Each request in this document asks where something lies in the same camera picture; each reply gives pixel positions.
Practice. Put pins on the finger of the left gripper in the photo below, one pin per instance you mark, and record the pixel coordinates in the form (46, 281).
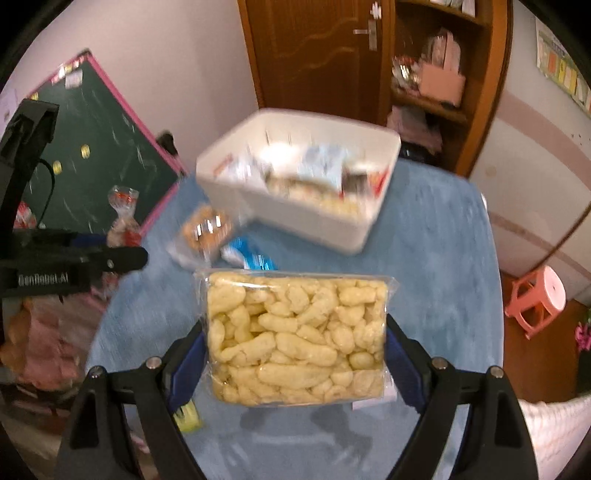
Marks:
(115, 259)
(41, 238)

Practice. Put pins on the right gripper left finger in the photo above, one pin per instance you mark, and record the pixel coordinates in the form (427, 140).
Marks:
(183, 365)

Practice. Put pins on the square puffed rice pack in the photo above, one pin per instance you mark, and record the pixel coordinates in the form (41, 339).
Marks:
(315, 196)

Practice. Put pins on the pink gift bag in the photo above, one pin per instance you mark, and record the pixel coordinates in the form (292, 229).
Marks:
(440, 77)

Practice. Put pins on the white plastic storage bin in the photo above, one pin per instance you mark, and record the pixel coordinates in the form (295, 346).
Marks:
(371, 148)

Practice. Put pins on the pink plastic stool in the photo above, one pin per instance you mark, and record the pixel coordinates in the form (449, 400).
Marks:
(536, 300)

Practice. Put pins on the mixed nuts clear packet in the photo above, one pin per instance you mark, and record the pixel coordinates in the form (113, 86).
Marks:
(125, 230)

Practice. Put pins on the orange fried snack bag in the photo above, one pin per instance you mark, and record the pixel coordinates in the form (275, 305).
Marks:
(198, 241)

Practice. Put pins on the blue table cloth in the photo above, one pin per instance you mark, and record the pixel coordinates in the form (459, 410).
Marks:
(433, 236)

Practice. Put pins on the green chalkboard pink frame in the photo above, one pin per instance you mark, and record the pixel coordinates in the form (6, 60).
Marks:
(99, 142)

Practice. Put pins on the brown wooden door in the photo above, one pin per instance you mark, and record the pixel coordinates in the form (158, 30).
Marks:
(329, 57)

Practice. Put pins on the red white snack packet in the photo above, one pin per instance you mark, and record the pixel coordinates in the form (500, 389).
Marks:
(363, 183)

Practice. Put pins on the white red-edged snack bag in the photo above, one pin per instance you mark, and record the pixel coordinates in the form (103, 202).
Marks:
(242, 169)

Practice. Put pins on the blue white candy wrapper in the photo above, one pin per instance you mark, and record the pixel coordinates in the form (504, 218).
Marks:
(239, 252)

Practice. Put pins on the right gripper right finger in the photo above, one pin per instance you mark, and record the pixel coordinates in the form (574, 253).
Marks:
(410, 367)

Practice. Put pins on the green snack packet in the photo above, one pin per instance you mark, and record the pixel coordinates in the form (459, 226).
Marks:
(187, 418)

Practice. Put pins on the wooden corner shelf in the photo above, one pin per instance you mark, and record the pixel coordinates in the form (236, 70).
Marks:
(448, 137)

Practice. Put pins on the large light blue bag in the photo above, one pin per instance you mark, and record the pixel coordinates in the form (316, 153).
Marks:
(321, 164)

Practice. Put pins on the person's left hand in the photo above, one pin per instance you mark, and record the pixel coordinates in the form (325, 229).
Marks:
(13, 351)

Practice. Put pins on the colourful wall poster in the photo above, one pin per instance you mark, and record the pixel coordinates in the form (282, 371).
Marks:
(556, 64)

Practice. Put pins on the yellow puffed snack pack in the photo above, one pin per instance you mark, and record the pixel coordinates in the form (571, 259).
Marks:
(291, 339)

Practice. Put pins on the white orange oat bar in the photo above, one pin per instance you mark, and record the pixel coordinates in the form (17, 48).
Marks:
(375, 386)

